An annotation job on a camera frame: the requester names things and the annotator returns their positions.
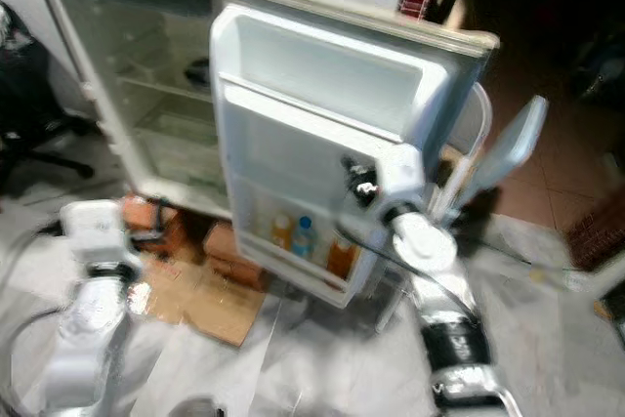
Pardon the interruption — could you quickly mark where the amber juice bottle white cap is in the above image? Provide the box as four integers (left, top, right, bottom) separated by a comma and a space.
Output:
327, 233, 360, 281

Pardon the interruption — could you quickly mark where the grey fridge body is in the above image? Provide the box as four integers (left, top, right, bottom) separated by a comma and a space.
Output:
27, 0, 416, 218

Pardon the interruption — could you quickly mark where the small red brick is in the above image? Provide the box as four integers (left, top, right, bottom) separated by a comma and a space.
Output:
122, 195, 165, 234

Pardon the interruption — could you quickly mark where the large red brick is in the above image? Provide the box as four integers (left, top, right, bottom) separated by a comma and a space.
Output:
193, 222, 240, 281

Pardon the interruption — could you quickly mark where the blue cap water bottle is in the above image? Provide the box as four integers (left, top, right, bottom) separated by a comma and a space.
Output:
293, 215, 319, 260

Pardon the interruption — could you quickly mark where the orange drink bottle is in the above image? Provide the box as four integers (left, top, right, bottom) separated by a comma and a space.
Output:
271, 212, 296, 250

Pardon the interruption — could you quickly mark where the large flat cardboard sheet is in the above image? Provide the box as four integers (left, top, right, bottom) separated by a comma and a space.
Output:
132, 251, 267, 348

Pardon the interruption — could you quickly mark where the black bowl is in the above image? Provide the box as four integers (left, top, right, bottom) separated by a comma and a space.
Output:
184, 56, 214, 88

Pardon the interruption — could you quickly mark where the black office chair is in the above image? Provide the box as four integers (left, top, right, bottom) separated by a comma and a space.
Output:
0, 2, 97, 184

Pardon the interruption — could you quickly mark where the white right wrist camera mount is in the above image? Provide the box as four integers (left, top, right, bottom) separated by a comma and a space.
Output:
371, 142, 426, 208

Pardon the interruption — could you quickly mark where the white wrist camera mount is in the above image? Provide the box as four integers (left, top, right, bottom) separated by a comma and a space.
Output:
62, 199, 130, 271
371, 142, 426, 208

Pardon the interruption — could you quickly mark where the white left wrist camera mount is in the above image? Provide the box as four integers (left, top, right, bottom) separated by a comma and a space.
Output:
62, 199, 130, 271

